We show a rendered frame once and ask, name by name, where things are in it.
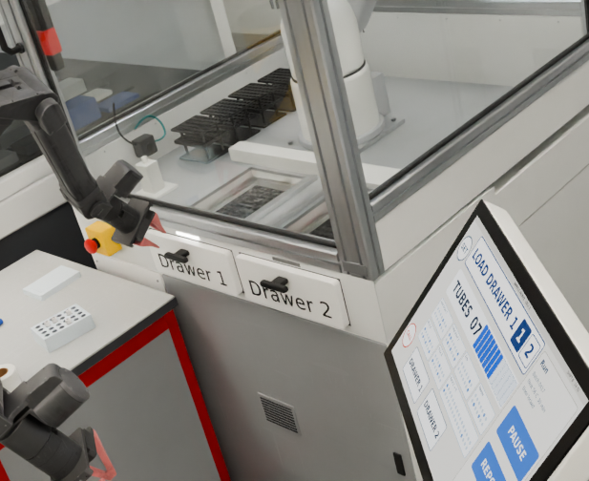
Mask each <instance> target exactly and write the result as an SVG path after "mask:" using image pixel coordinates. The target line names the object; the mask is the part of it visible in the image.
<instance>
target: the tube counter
mask: <svg viewBox="0 0 589 481"><path fill-rule="evenodd" d="M464 332H465V334H466V336H467V338H468V341H469V343H470V345H471V347H472V349H473V353H474V355H475V357H476V359H477V361H478V362H479V365H480V367H481V369H482V371H483V373H484V376H485V378H486V380H487V382H488V384H489V386H490V389H491V391H492V393H493V395H494V397H495V400H496V402H497V404H498V406H499V408H500V409H501V408H502V407H503V405H504V404H505V403H506V401H507V400H508V398H509V397H510V395H511V394H512V393H513V391H514V390H515V388H516V387H517V385H518V384H519V382H518V380H517V378H516V376H515V374H514V372H513V370H512V368H511V366H510V364H509V362H508V360H507V359H506V357H505V355H504V353H503V351H502V349H501V347H500V345H499V343H498V341H497V339H496V337H495V335H494V333H493V331H492V329H491V327H490V325H489V323H488V321H487V319H486V317H485V315H484V313H483V311H482V309H481V307H480V308H479V309H478V311H477V312H476V314H475V315H474V317H473V319H472V320H471V322H470V323H469V325H468V326H467V328H466V329H465V331H464Z"/></svg>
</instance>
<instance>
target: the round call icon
mask: <svg viewBox="0 0 589 481"><path fill-rule="evenodd" d="M418 332H419V331H418V328H417V326H416V323H415V320H414V318H412V320H411V321H410V323H409V325H408V326H407V328H406V330H405V331H404V333H403V334H402V336H401V338H400V341H401V344H402V347H403V349H404V351H405V353H406V351H407V350H408V348H409V347H410V345H411V343H412V342H413V340H414V338H415V337H416V335H417V334H418Z"/></svg>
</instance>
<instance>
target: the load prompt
mask: <svg viewBox="0 0 589 481"><path fill-rule="evenodd" d="M464 263H465V265H466V267H467V269H468V271H469V273H470V275H471V277H472V279H473V281H474V283H475V285H476V287H477V289H478V291H479V293H480V295H481V297H482V299H483V301H484V303H485V304H486V305H487V307H488V309H489V311H490V313H491V315H492V317H493V319H494V322H495V324H496V326H497V328H498V329H499V331H500V333H501V335H502V337H503V339H504V341H505V343H506V345H507V347H508V348H509V350H510V352H511V354H512V355H513V357H514V359H515V362H516V364H517V366H518V368H519V370H520V372H521V374H522V376H523V377H524V375H525V374H526V372H527V371H528V370H529V368H530V367H531V365H532V364H533V362H534V361H535V360H536V358H537V356H538V355H539V354H540V352H541V351H542V349H543V348H544V347H545V346H546V343H545V342H544V340H543V338H542V337H541V335H540V333H539V331H538V330H537V328H536V326H535V324H534V322H533V321H532V319H531V317H530V315H529V314H528V312H527V310H526V309H525V307H524V305H523V303H522V302H521V300H520V298H519V297H518V296H517V294H516V293H515V290H514V288H513V287H512V285H511V283H510V282H509V280H508V278H507V276H506V275H505V273H504V271H503V270H502V268H501V266H500V264H499V263H498V261H497V259H496V258H495V256H494V254H493V252H492V250H491V248H490V247H489V245H488V243H487V242H486V241H485V239H484V237H483V236H482V235H481V237H480V239H479V240H478V242H477V243H476V245H475V246H474V248H473V250H472V252H471V253H470V255H469V256H468V258H467V259H466V260H465V262H464Z"/></svg>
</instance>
